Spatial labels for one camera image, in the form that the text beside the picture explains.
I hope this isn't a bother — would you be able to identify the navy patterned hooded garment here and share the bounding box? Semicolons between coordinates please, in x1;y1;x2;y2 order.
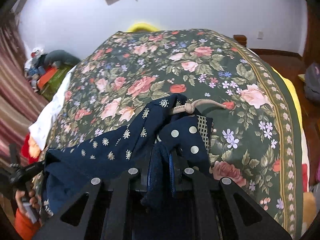
42;94;213;216

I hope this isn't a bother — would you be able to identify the orange sleeve forearm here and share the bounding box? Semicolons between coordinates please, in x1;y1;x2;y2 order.
14;209;41;240

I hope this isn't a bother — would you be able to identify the person's left hand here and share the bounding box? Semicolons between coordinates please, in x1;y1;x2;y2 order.
15;189;41;218

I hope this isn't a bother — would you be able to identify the red and cream plush blanket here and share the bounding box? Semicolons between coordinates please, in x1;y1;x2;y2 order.
21;133;41;164

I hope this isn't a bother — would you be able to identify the white cloth on bed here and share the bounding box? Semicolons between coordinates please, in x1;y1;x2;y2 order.
28;66;76;151

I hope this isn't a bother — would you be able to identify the striped maroon curtain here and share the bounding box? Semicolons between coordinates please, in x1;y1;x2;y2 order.
1;13;48;163

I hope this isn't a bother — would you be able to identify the dark floral bedspread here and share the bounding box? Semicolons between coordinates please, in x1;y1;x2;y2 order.
43;29;303;239

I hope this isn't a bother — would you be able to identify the colourful fleece blanket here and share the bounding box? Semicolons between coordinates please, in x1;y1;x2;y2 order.
272;67;318;237

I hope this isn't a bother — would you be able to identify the clutter pile of small items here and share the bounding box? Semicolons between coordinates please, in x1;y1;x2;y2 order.
24;47;49;92

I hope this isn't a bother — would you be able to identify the grey plush toy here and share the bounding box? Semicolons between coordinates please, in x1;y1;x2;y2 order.
43;50;80;68

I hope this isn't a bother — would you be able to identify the grey backpack on floor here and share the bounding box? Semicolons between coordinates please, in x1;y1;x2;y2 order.
304;62;320;104

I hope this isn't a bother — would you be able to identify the wooden bed post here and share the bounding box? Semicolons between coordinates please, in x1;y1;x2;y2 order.
233;34;247;47

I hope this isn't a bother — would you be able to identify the wall socket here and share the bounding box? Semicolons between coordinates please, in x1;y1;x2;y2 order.
257;31;264;40

